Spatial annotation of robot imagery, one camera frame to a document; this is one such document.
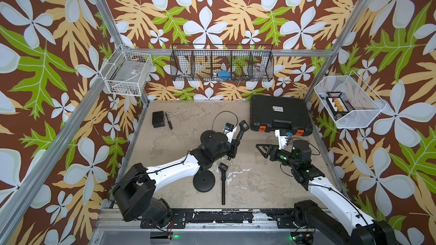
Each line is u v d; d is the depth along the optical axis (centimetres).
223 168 87
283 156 69
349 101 82
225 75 95
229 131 69
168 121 108
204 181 84
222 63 100
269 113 105
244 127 81
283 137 72
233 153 70
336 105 82
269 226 73
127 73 86
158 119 107
